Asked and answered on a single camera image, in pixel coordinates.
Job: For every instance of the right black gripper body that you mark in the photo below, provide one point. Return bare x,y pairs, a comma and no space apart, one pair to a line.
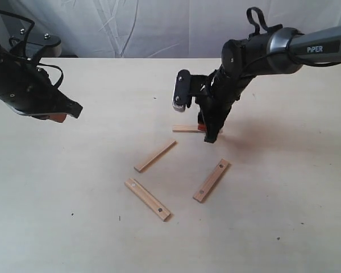
215,94

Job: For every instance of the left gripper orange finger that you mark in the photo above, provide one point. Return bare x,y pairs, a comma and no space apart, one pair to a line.
56,117

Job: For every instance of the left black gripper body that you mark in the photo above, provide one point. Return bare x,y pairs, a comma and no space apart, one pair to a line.
26,88

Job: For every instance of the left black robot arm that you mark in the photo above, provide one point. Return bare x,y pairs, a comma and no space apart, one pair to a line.
25,87

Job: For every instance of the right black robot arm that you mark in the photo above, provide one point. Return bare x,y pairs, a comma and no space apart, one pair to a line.
269,50

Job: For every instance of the white backdrop curtain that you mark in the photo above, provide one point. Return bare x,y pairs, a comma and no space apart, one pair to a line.
163,29

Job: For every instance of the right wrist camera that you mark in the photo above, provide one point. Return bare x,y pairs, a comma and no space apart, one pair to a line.
181,95

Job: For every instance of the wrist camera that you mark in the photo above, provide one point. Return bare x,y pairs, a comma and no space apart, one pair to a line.
38,45
181,95

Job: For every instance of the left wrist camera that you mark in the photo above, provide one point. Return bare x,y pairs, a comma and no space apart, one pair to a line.
38,45

